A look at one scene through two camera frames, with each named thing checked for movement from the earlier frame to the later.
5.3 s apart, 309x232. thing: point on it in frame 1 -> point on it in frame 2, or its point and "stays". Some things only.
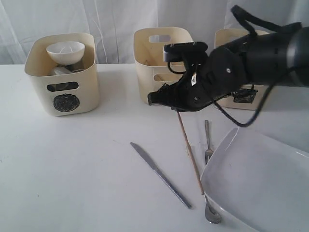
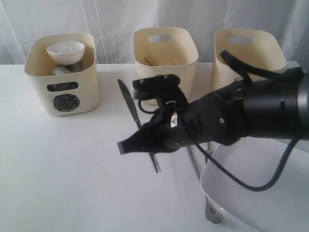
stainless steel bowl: [62, 86] stays
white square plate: [260, 181] stays
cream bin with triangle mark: [153, 71] stays
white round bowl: [66, 53] stays
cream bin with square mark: [251, 96] -> [259, 47]
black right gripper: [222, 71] -> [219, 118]
